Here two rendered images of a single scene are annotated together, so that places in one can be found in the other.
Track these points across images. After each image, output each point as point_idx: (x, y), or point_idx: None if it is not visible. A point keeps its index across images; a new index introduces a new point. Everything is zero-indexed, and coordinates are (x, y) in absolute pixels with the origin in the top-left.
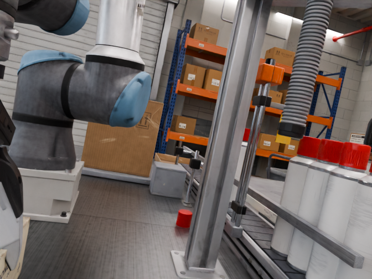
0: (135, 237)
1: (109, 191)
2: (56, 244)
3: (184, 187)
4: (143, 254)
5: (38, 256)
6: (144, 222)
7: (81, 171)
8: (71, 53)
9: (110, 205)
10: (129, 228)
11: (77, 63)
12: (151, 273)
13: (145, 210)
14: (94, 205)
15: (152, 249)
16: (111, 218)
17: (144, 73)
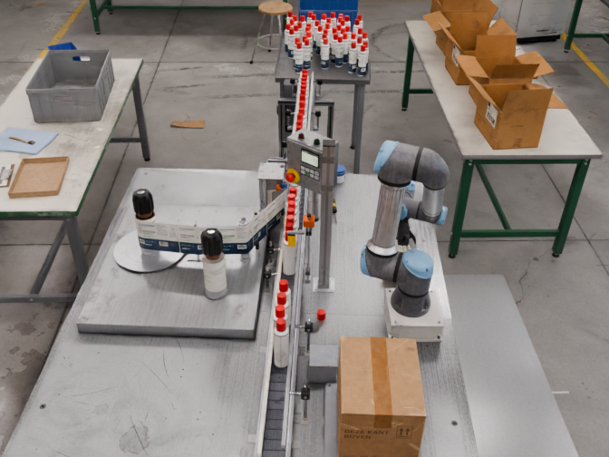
0: (349, 300)
1: None
2: (381, 290)
3: (295, 399)
4: (346, 289)
5: (384, 284)
6: (344, 316)
7: (391, 328)
8: (407, 250)
9: (365, 332)
10: (352, 307)
11: (402, 253)
12: (343, 279)
13: (343, 330)
14: (375, 329)
15: (342, 293)
16: (362, 316)
17: (365, 243)
